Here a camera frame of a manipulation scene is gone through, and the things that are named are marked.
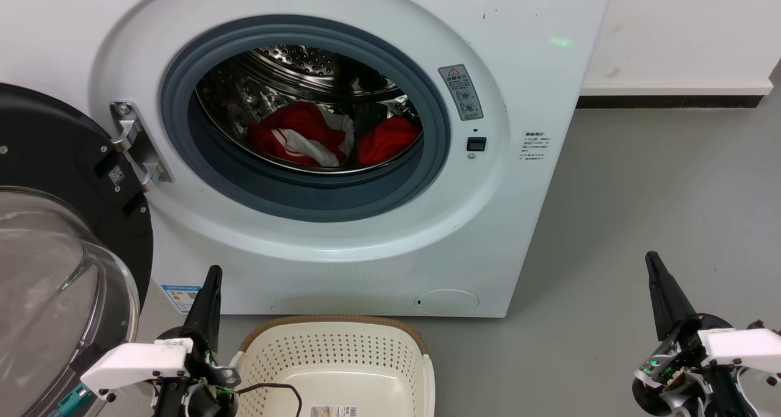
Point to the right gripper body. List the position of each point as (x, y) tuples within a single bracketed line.
[(683, 380)]

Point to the white wall ledge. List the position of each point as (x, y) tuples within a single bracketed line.
[(671, 87)]

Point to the black door latch socket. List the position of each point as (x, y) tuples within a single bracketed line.
[(476, 143)]

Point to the white printed barcode label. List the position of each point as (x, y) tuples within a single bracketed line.
[(334, 412)]

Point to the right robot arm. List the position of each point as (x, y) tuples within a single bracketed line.
[(767, 402)]

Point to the stainless steel washing machine drum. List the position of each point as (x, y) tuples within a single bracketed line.
[(293, 63)]

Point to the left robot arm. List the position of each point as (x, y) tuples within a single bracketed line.
[(76, 398)]

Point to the small QR code sticker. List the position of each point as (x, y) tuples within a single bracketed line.
[(116, 175)]

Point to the blue energy label sticker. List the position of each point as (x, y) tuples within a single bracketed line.
[(180, 297)]

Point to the black washer door with glass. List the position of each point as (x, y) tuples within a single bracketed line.
[(55, 154)]

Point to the red and white striped garment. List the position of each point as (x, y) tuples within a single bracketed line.
[(293, 133)]

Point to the black baseboard strip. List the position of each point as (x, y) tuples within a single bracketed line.
[(671, 101)]

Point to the silver metal door hinge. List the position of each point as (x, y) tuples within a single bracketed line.
[(137, 145)]

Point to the grey rubber door gasket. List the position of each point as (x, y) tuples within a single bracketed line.
[(305, 203)]

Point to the grey warning label sticker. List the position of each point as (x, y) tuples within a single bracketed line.
[(460, 91)]

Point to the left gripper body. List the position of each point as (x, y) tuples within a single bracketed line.
[(204, 392)]

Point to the cream perforated laundry basket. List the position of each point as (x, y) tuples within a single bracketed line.
[(341, 368)]

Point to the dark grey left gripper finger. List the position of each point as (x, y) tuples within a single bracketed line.
[(207, 313)]

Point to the white text instruction sticker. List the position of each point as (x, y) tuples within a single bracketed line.
[(534, 146)]

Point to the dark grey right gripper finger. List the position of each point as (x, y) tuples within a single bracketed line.
[(668, 307)]

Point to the white front-load washing machine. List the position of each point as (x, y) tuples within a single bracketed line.
[(488, 234)]

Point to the round white filter cover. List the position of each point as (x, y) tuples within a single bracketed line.
[(446, 301)]

